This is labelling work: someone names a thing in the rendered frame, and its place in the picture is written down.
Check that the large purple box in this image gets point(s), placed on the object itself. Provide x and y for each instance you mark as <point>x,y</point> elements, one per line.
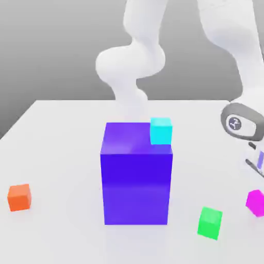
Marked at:
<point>136,185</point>

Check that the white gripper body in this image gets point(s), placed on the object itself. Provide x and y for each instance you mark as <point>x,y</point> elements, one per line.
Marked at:
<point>254,169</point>

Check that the small green cube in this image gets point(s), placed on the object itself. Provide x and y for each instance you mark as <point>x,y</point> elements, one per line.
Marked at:
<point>209,223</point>

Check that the small orange cube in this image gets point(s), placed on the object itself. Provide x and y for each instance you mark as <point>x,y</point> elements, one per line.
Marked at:
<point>19,198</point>

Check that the small cyan cube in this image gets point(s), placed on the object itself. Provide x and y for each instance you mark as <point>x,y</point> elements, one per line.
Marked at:
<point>160,132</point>

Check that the small magenta cube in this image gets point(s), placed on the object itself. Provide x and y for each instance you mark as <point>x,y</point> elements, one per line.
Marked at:
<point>255,203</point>

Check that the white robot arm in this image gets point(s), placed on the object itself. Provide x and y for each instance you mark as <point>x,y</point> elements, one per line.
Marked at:
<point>132,61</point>

